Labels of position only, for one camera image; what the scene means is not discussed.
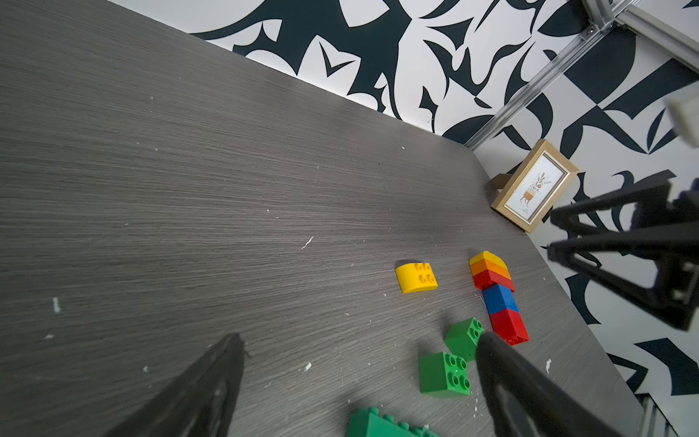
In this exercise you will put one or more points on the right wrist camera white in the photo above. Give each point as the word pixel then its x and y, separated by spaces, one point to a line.
pixel 683 108

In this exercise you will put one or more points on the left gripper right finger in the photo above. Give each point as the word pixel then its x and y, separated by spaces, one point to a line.
pixel 523 402

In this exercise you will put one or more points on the blue square lego brick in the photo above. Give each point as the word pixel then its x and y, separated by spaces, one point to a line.
pixel 499 298

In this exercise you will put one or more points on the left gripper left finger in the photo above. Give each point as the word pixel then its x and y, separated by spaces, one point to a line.
pixel 199 402

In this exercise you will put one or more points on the light green square lego brick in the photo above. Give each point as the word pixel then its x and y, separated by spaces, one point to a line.
pixel 443 375

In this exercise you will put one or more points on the orange lego brick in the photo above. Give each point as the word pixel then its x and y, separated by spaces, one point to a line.
pixel 493 267

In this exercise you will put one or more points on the red square lego brick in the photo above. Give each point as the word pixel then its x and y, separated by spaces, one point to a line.
pixel 510 327

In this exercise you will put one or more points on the wooden framed picture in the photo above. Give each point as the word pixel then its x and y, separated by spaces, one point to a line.
pixel 527 195

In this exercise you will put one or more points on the small green lego brick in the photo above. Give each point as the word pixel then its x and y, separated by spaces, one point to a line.
pixel 462 338

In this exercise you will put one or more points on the red long lego brick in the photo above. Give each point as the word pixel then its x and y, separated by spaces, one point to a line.
pixel 487 279

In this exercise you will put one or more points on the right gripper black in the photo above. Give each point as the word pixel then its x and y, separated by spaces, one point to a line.
pixel 657 271

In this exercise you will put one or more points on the yellow curved lego brick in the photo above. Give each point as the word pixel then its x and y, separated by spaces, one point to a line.
pixel 486 255
pixel 416 277

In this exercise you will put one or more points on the dark green wide lego brick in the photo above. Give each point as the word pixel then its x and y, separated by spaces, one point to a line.
pixel 369 422

